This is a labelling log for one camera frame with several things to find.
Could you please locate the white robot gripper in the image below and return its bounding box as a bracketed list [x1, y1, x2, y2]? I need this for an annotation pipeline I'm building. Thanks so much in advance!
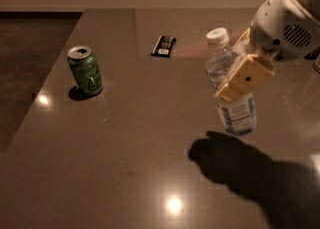
[215, 0, 320, 103]

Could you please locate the clear plastic water bottle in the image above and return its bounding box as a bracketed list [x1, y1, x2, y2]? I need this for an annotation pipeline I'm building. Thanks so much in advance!
[205, 28, 257, 136]

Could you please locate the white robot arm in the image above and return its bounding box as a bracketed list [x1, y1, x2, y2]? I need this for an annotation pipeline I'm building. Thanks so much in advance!
[215, 0, 320, 103]

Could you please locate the black snack bar wrapper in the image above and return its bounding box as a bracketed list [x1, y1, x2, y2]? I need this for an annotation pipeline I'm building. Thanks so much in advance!
[151, 35, 176, 58]

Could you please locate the green soda can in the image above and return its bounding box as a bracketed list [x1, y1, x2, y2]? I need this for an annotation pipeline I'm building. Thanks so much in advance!
[68, 45, 103, 96]

